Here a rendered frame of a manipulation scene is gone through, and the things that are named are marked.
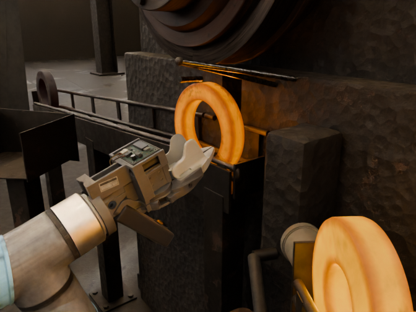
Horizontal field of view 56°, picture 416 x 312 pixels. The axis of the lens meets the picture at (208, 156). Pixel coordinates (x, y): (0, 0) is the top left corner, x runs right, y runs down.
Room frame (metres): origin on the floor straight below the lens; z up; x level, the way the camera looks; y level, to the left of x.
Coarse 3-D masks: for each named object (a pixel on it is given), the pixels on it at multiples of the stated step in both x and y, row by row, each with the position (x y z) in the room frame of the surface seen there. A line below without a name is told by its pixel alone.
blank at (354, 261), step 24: (360, 216) 0.34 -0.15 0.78; (336, 240) 0.33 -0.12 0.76; (360, 240) 0.29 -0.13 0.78; (384, 240) 0.29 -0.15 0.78; (336, 264) 0.33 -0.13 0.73; (360, 264) 0.28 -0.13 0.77; (384, 264) 0.27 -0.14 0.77; (336, 288) 0.34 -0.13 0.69; (360, 288) 0.27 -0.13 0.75; (384, 288) 0.26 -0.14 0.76; (408, 288) 0.26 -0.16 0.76
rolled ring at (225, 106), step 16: (192, 96) 0.77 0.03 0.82; (208, 96) 0.73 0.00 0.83; (224, 96) 0.72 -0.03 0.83; (176, 112) 0.82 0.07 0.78; (192, 112) 0.81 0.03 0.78; (224, 112) 0.70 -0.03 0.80; (176, 128) 0.82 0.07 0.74; (192, 128) 0.81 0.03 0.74; (224, 128) 0.70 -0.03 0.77; (240, 128) 0.70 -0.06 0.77; (224, 144) 0.70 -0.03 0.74; (240, 144) 0.69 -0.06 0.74; (224, 160) 0.70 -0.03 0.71
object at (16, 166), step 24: (0, 120) 1.11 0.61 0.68; (24, 120) 1.09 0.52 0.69; (48, 120) 1.07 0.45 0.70; (72, 120) 1.03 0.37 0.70; (0, 144) 1.11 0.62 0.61; (24, 144) 0.86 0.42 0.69; (48, 144) 0.93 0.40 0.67; (72, 144) 1.02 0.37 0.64; (0, 168) 0.95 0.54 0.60; (24, 168) 0.93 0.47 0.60; (48, 168) 0.92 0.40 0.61; (24, 192) 0.94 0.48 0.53; (24, 216) 0.94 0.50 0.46
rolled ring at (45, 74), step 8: (40, 72) 1.61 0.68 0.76; (48, 72) 1.60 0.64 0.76; (40, 80) 1.64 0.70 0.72; (48, 80) 1.56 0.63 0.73; (40, 88) 1.66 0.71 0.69; (48, 88) 1.55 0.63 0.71; (56, 88) 1.56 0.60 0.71; (40, 96) 1.66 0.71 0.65; (48, 96) 1.55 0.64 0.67; (56, 96) 1.55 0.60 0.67; (48, 104) 1.57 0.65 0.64; (56, 104) 1.56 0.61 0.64
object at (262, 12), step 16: (256, 0) 0.62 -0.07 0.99; (272, 0) 0.59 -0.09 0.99; (288, 0) 0.62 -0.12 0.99; (144, 16) 0.88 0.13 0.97; (256, 16) 0.62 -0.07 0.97; (272, 16) 0.63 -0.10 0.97; (240, 32) 0.64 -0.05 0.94; (256, 32) 0.62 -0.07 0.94; (272, 32) 0.67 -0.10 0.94; (176, 48) 0.78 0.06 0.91; (192, 48) 0.74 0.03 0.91; (208, 48) 0.71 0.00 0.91; (224, 48) 0.67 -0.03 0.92; (240, 48) 0.64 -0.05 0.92
